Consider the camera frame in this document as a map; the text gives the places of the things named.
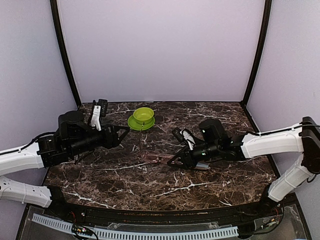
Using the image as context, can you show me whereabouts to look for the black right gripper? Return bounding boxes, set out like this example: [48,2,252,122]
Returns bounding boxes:
[167,141,221,170]

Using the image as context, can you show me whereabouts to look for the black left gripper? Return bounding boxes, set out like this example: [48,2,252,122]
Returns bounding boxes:
[68,122,130,157]

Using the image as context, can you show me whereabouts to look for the pink translucent sunglasses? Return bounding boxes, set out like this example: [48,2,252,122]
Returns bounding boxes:
[137,123,175,164]

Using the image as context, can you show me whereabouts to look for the light blue cloth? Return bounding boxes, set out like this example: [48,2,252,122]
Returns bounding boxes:
[196,162,209,169]

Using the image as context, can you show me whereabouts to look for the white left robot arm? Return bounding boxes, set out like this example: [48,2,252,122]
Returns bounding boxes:
[0,110,130,218]

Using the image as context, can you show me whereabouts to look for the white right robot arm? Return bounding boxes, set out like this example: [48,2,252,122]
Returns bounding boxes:
[167,116,320,217]

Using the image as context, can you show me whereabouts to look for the green plastic plate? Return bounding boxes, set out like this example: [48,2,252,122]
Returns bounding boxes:
[127,115,155,131]

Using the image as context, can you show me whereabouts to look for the green plastic bowl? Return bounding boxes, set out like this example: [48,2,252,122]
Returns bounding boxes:
[133,107,154,124]

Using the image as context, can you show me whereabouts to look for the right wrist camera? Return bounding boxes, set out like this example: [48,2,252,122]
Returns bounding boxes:
[171,127,196,150]

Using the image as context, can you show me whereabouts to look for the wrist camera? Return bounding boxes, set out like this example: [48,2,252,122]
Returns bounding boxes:
[171,127,196,150]
[87,99,108,131]

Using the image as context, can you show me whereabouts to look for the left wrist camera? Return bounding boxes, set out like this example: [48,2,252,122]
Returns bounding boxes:
[87,99,108,131]

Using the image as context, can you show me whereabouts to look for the white slotted cable duct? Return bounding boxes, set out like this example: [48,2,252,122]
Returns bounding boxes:
[31,213,239,240]

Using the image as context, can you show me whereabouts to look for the left black frame post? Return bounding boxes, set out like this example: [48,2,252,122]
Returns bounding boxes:
[49,0,82,107]

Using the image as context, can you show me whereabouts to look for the black frame post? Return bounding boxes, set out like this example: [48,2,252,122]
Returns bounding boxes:
[49,0,82,107]
[240,0,273,108]

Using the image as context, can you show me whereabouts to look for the right black frame post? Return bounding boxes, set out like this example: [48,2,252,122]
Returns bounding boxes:
[240,0,273,108]

